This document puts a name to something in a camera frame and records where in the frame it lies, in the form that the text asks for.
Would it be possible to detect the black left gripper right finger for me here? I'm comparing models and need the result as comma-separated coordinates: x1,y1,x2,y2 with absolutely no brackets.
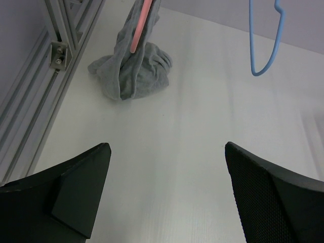
225,142,323,242

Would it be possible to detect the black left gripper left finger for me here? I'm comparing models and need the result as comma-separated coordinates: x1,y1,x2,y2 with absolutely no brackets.
1,143,111,242

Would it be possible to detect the blue hanger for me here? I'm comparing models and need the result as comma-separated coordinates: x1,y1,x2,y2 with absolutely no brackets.
248,0,286,77

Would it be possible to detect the pink hanger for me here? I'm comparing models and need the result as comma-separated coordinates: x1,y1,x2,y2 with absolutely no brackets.
130,0,153,54

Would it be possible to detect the aluminium frame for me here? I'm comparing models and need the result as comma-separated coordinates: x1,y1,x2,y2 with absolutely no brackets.
1,1,104,184

